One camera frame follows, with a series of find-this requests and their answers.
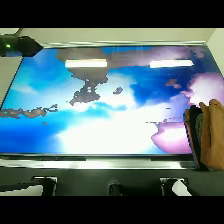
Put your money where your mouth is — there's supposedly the black garment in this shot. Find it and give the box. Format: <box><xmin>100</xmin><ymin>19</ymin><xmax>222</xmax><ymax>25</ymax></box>
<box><xmin>182</xmin><ymin>105</ymin><xmax>208</xmax><ymax>171</ymax></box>

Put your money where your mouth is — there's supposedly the green garment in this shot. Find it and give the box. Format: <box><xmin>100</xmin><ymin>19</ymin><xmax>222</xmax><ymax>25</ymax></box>
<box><xmin>0</xmin><ymin>34</ymin><xmax>44</xmax><ymax>58</ymax></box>

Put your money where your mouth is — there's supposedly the tan garment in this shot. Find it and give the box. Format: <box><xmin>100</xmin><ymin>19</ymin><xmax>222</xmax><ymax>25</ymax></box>
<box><xmin>198</xmin><ymin>98</ymin><xmax>224</xmax><ymax>171</ymax></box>

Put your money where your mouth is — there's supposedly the silver frame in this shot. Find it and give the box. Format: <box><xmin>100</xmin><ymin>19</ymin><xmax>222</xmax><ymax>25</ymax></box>
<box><xmin>0</xmin><ymin>157</ymin><xmax>198</xmax><ymax>197</ymax></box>

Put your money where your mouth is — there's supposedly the grey-green garment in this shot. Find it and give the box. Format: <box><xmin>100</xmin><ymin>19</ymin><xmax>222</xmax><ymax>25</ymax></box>
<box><xmin>194</xmin><ymin>114</ymin><xmax>205</xmax><ymax>141</ymax></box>

